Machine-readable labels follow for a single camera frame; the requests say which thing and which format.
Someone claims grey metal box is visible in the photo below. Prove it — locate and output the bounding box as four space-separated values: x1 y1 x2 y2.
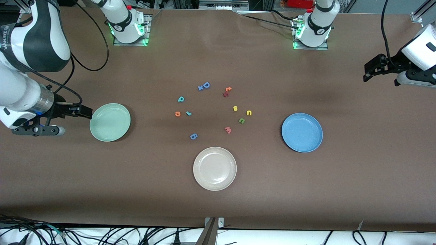
199 0 249 11

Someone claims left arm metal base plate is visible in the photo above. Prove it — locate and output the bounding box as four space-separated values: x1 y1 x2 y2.
291 19 329 51

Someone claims aluminium camera post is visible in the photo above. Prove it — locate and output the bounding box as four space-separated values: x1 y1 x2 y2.
196 218 218 245

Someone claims blue plate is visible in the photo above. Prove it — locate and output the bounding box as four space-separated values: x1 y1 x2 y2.
281 113 323 153

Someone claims brown table cover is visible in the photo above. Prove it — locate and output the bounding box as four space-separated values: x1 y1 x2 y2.
0 6 436 232

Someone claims red box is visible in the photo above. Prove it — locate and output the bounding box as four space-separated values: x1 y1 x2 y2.
287 0 315 9

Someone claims aluminium corner profile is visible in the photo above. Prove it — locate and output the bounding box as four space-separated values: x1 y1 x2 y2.
410 0 436 23

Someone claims beige plate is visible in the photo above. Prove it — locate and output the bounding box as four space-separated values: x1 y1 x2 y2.
193 147 237 191

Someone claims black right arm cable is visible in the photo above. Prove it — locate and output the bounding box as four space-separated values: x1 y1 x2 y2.
0 0 109 107

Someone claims metal mounting bracket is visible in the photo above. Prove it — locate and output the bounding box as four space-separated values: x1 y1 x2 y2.
204 217 225 228

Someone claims black table cable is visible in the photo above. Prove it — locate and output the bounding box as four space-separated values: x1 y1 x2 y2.
243 14 302 31

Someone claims pale green plate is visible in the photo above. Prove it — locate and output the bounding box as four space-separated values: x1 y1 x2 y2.
89 103 131 142

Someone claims teal cable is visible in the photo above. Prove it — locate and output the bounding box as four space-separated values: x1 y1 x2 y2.
46 223 67 238

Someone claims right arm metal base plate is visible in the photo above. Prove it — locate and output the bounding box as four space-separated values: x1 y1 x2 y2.
112 14 151 46

